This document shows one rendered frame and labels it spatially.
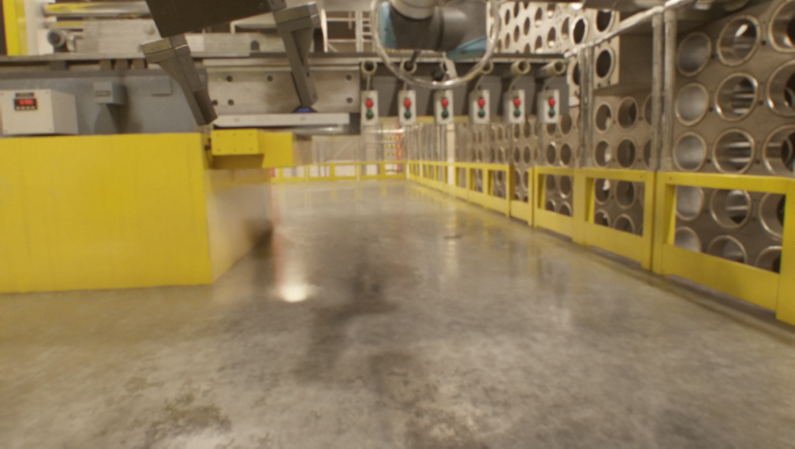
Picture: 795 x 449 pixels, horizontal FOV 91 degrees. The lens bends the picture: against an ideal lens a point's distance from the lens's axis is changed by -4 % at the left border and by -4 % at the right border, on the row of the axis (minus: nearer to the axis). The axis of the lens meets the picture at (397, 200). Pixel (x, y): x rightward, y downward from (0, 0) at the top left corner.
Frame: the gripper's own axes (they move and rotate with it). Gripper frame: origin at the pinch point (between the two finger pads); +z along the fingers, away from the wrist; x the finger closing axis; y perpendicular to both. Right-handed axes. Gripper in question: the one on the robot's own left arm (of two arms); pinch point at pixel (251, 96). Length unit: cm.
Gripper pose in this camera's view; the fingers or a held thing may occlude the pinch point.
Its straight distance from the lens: 51.2
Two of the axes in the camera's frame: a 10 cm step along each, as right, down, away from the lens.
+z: 2.0, 8.6, 4.7
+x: -9.8, 1.2, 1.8
